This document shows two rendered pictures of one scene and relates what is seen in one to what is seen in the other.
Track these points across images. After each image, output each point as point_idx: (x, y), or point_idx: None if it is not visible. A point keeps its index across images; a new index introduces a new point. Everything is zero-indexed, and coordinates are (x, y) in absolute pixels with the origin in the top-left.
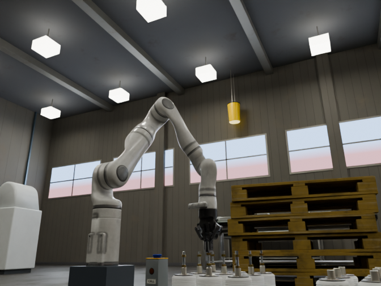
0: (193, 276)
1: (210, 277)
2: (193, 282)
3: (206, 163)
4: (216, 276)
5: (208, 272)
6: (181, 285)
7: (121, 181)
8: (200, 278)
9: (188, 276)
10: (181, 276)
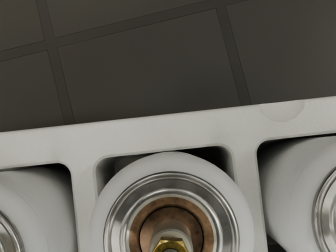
0: (302, 227)
1: (121, 178)
2: (282, 209)
3: None
4: (103, 233)
5: (159, 226)
6: (319, 143)
7: None
8: (178, 157)
9: (306, 184)
10: None
